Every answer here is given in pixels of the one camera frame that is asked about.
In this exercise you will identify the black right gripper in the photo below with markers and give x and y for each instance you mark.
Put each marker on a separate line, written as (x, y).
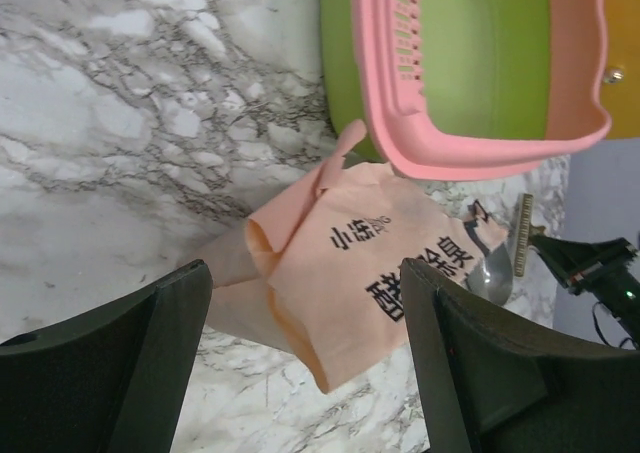
(601, 269)

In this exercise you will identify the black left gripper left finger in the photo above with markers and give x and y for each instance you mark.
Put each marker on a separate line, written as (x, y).
(112, 379)

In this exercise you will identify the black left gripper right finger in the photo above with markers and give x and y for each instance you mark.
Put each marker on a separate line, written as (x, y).
(492, 381)

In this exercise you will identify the metal litter scoop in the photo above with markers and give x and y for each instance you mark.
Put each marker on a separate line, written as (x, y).
(492, 279)

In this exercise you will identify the pink cat litter bag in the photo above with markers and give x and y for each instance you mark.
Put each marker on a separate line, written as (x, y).
(315, 272)

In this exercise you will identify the pink green litter box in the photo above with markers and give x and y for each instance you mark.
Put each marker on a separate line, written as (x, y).
(464, 90)

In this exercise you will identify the orange drawer storage cabinet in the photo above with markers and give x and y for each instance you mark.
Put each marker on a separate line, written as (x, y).
(620, 91)

